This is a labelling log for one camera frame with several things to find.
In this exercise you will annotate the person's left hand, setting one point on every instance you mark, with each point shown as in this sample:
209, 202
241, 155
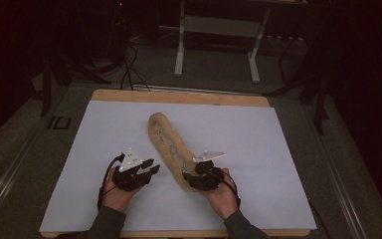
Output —
119, 197

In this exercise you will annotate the white metal desk frame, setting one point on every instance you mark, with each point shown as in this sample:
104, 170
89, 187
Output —
219, 26

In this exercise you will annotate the black metal stand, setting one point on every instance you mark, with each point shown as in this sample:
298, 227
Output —
318, 99
46, 86

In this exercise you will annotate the black cloth with beige fur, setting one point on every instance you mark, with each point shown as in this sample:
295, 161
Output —
165, 132

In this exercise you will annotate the person's right hand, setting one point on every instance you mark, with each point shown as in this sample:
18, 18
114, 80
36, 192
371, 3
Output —
224, 199

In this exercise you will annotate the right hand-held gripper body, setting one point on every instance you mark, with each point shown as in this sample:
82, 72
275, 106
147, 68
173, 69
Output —
209, 179

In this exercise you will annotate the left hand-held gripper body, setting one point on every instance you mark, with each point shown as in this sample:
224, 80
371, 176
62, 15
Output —
129, 176

